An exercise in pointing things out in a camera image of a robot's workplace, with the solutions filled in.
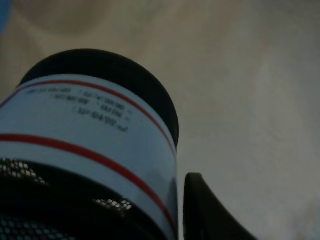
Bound black mesh pen holder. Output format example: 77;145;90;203
0;49;179;240

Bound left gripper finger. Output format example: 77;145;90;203
183;172;256;240

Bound blue plastic bowl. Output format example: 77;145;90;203
0;0;12;33

